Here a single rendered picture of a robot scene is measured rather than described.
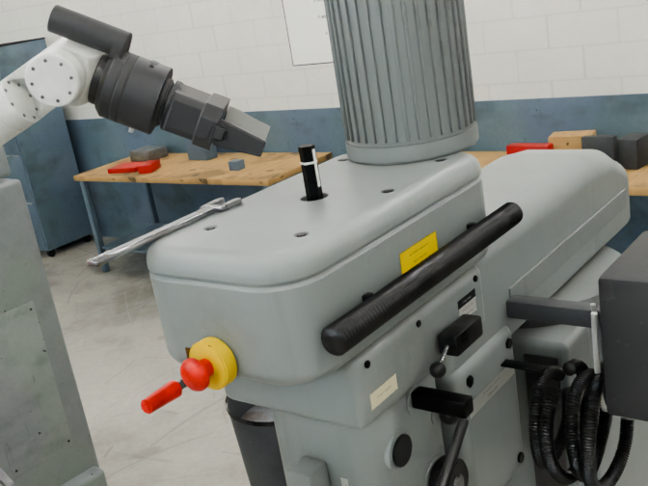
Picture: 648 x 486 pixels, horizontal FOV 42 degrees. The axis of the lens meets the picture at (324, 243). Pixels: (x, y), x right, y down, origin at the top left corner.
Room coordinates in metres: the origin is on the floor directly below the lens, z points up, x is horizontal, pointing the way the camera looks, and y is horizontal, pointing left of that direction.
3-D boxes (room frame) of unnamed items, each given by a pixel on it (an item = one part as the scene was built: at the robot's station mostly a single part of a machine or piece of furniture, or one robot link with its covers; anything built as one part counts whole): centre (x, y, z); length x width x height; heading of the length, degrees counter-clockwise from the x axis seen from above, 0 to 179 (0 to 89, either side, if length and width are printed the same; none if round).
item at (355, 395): (1.11, -0.03, 1.68); 0.34 x 0.24 x 0.10; 140
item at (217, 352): (0.90, 0.15, 1.76); 0.06 x 0.02 x 0.06; 50
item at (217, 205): (1.03, 0.19, 1.89); 0.24 x 0.04 x 0.01; 142
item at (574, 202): (1.46, -0.32, 1.66); 0.80 x 0.23 x 0.20; 140
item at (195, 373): (0.88, 0.16, 1.76); 0.04 x 0.03 x 0.04; 50
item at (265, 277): (1.09, -0.01, 1.81); 0.47 x 0.26 x 0.16; 140
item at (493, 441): (1.23, -0.12, 1.47); 0.24 x 0.19 x 0.26; 50
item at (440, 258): (1.01, -0.13, 1.79); 0.45 x 0.04 x 0.04; 140
